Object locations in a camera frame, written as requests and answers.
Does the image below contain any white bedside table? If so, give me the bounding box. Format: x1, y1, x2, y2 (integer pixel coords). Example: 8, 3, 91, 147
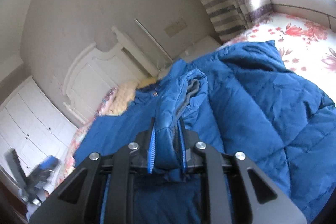
179, 36, 221, 62

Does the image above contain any peach checked pillow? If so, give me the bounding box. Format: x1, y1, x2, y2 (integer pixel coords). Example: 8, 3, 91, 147
107, 80, 138, 116

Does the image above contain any yellow pillow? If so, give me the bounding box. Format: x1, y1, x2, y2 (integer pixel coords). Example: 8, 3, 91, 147
137, 77, 157, 89

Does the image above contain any floral bed sheet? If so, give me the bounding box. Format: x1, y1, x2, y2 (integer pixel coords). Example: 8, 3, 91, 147
56, 13, 335, 185

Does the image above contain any white wardrobe with knobs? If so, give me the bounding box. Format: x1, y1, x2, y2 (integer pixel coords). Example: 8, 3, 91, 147
1, 77, 77, 193

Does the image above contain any blue puffer jacket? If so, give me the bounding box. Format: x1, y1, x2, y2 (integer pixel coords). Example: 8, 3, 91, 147
74, 41, 335, 223

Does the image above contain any white wooden headboard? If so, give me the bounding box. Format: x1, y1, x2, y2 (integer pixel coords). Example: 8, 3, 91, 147
62, 26, 159, 124

